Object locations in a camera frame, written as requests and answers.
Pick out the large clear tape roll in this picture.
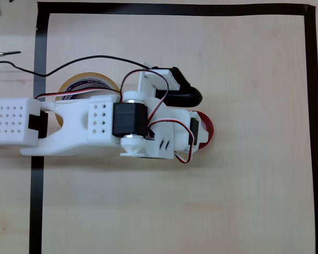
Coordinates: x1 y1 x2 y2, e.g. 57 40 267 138
55 71 121 128

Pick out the thin screwdriver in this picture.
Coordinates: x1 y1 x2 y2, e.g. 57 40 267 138
0 50 22 58

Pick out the small red tape roll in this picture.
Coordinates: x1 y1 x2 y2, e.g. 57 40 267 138
195 111 215 152

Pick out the thin black camera cable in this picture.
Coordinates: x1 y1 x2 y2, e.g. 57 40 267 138
0 55 152 78

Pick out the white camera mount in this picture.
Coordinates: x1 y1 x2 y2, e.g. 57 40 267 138
137 61 181 99

